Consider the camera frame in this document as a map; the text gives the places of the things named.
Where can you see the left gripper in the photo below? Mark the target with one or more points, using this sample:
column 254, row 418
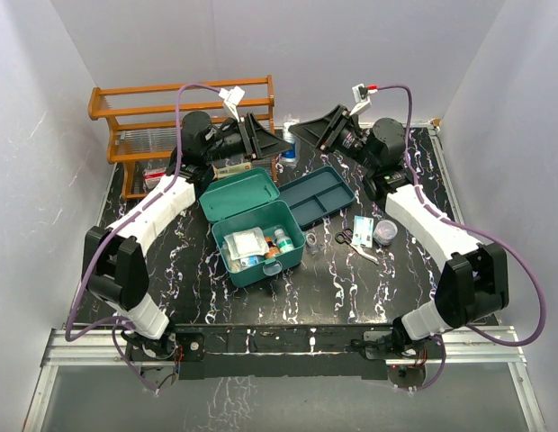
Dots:
column 265, row 144

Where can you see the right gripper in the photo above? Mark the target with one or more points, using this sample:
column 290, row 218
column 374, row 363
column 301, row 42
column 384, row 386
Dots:
column 322, row 133

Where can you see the white-blue ointment tube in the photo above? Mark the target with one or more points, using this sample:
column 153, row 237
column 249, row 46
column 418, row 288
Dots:
column 291, row 155

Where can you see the white gauze pad packet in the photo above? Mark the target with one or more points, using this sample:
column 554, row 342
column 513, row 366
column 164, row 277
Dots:
column 246, row 243

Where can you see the white bottle green label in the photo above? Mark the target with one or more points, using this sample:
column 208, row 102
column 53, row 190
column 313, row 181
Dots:
column 283, row 241

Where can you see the brown bottle orange cap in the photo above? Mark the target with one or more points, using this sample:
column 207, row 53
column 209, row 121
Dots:
column 273, row 250

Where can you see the bag of blue-white packets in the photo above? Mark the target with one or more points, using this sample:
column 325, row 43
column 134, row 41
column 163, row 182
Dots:
column 239, row 265

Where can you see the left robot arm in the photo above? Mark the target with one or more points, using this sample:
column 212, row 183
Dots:
column 114, row 268

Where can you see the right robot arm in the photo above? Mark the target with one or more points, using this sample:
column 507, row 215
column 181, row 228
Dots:
column 474, row 276

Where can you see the white-green medicine box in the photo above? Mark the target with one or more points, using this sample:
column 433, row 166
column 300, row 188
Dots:
column 227, row 171

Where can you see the teal medicine kit box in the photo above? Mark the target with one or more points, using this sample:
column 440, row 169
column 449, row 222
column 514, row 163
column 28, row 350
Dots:
column 245, row 201

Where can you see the red-white medicine box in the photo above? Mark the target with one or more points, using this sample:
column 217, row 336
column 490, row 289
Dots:
column 152, row 177

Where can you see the blue-grey divided tray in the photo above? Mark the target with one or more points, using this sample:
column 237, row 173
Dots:
column 315, row 196

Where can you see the black scissors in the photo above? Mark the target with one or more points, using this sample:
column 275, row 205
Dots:
column 345, row 236

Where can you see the clear round container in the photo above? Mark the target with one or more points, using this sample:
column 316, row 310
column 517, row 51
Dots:
column 385, row 232

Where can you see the wooden orange shelf rack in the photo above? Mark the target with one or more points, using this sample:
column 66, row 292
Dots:
column 142, row 123

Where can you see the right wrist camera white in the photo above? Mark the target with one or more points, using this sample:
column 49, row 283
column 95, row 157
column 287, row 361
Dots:
column 362, row 95

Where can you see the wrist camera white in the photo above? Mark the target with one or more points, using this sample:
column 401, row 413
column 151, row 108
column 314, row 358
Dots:
column 362, row 95
column 231, row 98

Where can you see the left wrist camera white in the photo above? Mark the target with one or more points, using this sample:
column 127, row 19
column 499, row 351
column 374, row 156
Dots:
column 231, row 98

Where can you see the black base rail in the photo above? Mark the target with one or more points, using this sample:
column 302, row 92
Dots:
column 293, row 350

